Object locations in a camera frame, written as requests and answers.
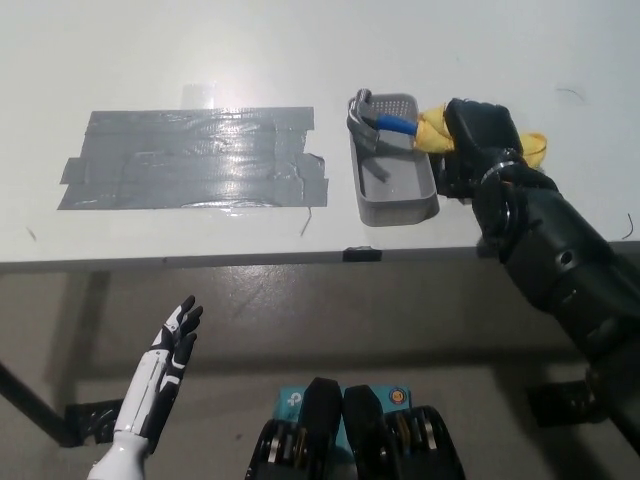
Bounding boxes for black tape mat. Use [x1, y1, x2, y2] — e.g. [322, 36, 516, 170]
[431, 157, 475, 202]

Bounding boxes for blue hammer with yellow wrap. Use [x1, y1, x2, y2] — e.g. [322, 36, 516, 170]
[346, 88, 549, 184]

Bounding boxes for black robot body blocks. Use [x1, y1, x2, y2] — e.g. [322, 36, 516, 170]
[246, 376, 467, 480]

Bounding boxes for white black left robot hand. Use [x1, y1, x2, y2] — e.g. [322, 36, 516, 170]
[114, 294, 205, 446]

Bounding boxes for teal router box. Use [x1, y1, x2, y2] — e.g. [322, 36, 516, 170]
[277, 384, 414, 454]

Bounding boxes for gray duct tape patch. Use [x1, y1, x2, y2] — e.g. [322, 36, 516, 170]
[56, 105, 330, 212]

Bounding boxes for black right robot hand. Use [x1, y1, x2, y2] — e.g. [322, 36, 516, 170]
[441, 97, 526, 202]

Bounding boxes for gray plastic container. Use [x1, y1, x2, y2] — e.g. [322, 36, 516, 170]
[347, 91, 442, 228]

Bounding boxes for black diagonal table leg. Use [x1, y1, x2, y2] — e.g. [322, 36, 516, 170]
[0, 358, 72, 447]

